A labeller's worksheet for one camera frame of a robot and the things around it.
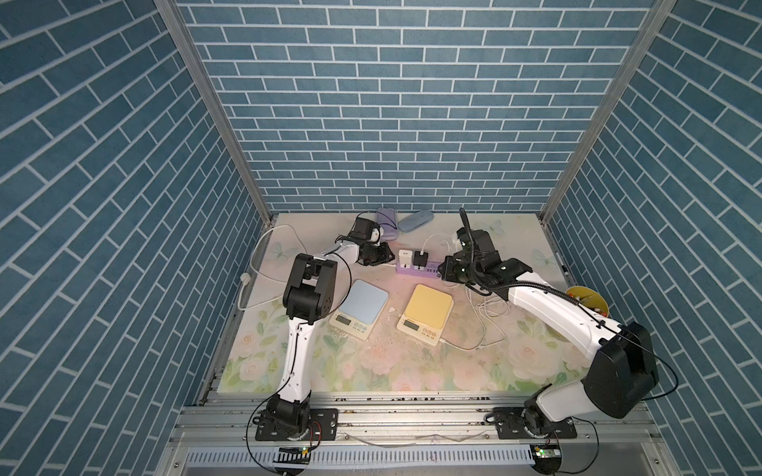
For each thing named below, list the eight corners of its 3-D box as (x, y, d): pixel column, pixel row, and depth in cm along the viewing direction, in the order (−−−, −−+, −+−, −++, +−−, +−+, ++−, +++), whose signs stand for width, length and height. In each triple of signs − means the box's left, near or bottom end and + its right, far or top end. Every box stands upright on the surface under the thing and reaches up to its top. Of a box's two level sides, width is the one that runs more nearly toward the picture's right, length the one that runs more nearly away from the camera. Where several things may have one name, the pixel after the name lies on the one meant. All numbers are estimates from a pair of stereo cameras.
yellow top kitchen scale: (396, 330, 91) (396, 327, 90) (416, 285, 102) (417, 281, 100) (439, 347, 88) (440, 344, 86) (455, 299, 99) (456, 295, 97)
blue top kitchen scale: (330, 325, 92) (328, 321, 90) (357, 282, 103) (356, 277, 101) (366, 342, 89) (365, 338, 87) (390, 295, 100) (390, 291, 97)
